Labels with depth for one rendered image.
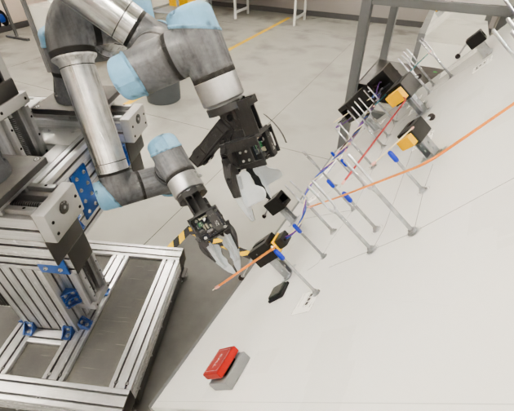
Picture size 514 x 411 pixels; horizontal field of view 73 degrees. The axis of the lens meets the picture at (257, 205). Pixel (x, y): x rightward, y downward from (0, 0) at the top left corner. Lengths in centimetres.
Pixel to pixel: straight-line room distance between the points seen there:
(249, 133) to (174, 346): 147
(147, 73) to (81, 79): 30
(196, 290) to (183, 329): 24
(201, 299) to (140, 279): 36
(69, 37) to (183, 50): 36
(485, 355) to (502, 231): 15
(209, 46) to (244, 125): 13
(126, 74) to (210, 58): 14
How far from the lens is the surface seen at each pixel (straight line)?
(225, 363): 58
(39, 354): 187
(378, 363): 39
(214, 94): 59
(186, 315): 199
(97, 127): 88
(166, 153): 82
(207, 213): 75
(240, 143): 59
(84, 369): 174
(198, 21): 59
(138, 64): 61
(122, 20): 73
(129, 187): 89
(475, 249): 43
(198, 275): 214
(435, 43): 367
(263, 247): 70
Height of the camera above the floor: 165
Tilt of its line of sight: 40 degrees down
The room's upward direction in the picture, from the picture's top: straight up
